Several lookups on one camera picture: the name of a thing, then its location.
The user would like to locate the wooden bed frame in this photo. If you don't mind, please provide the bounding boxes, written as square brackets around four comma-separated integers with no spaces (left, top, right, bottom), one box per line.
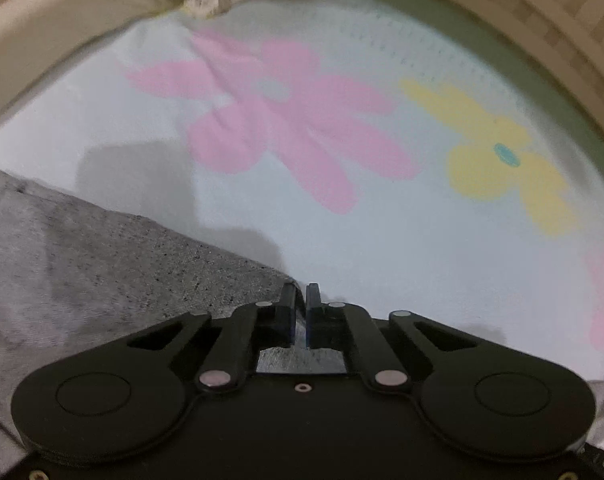
[377,0,604,158]

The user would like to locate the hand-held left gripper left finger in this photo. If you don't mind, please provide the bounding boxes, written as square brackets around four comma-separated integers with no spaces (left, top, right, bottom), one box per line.
[126,282,299,394]

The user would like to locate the flower printed bed sheet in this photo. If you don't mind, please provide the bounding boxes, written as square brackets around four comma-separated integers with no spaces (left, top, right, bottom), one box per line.
[0,0,604,386]

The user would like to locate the grey pants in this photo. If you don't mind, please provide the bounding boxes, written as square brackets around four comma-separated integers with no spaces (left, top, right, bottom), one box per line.
[0,169,345,478]

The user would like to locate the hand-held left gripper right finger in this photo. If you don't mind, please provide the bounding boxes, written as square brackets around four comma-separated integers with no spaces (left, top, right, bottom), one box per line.
[306,282,479,394]

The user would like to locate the cream duvet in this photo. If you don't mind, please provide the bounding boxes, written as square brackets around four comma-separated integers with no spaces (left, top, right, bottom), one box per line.
[0,0,383,133]

